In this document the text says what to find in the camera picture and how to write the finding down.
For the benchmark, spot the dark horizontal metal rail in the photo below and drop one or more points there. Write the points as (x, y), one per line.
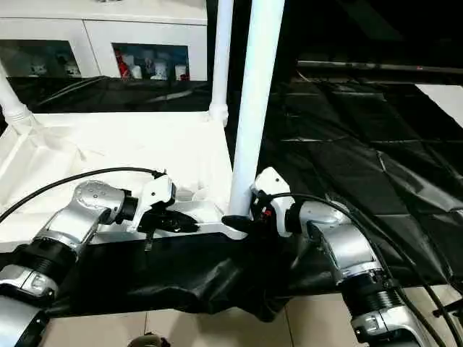
(380, 67)

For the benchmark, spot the white glass-door cabinet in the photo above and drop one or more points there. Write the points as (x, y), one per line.
(108, 29)

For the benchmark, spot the white plastic table top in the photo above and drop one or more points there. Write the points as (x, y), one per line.
(126, 144)

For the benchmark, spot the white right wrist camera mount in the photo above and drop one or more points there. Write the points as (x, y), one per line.
(275, 189)

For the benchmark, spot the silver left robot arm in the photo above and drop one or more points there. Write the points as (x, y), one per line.
(87, 209)

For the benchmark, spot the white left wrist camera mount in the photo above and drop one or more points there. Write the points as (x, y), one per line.
(155, 195)

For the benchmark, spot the white blue carton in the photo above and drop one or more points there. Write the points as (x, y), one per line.
(159, 70)

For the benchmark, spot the large black box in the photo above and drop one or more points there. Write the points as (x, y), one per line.
(361, 29)

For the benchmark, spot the red box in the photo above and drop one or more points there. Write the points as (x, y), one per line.
(123, 67)

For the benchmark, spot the white plastic table leg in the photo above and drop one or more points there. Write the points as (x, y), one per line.
(257, 90)
(14, 105)
(220, 54)

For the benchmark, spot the black plastic mat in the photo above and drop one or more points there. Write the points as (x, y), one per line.
(361, 144)

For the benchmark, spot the grey flat board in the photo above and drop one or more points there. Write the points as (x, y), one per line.
(445, 103)

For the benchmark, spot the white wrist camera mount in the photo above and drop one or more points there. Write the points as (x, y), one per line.
(155, 195)
(275, 189)

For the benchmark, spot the dark rounded robot foot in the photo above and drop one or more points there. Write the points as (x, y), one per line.
(148, 341)

